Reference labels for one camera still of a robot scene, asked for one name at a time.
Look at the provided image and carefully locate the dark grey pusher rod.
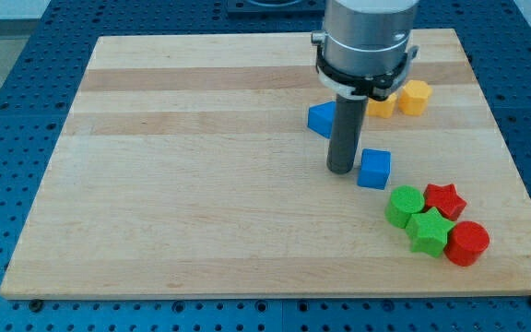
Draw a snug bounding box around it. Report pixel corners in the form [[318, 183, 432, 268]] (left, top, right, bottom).
[[326, 95, 368, 174]]

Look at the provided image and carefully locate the black flange mount ring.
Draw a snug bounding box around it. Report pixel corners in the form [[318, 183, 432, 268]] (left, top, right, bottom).
[[315, 45, 419, 101]]

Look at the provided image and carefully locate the blue cube block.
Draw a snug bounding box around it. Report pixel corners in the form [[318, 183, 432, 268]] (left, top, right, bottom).
[[357, 148, 392, 190]]

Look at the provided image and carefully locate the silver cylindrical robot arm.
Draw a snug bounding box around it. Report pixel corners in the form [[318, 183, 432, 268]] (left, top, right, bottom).
[[311, 0, 419, 174]]

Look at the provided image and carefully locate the yellow block left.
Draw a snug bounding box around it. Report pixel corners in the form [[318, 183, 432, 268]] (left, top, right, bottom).
[[366, 93, 397, 118]]

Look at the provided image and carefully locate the blue wedge block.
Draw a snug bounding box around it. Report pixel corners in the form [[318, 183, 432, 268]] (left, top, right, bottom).
[[307, 101, 336, 138]]

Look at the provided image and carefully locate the yellow hexagon block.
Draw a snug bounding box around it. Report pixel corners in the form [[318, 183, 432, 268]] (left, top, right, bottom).
[[398, 80, 433, 116]]

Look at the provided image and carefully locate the green cylinder block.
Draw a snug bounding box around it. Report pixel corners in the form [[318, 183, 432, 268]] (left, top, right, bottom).
[[384, 185, 425, 229]]

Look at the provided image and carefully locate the red star block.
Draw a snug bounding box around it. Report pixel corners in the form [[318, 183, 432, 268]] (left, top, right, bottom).
[[423, 184, 467, 221]]

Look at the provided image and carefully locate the green star block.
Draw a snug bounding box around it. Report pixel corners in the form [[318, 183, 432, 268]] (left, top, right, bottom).
[[405, 207, 455, 257]]

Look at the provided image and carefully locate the wooden board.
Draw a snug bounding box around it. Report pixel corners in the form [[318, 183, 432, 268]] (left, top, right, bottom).
[[0, 29, 531, 300]]

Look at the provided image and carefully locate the red cylinder block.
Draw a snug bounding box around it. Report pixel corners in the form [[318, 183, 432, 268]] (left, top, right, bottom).
[[443, 220, 490, 267]]

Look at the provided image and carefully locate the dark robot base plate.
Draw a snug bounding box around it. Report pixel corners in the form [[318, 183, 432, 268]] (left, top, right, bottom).
[[225, 0, 325, 17]]

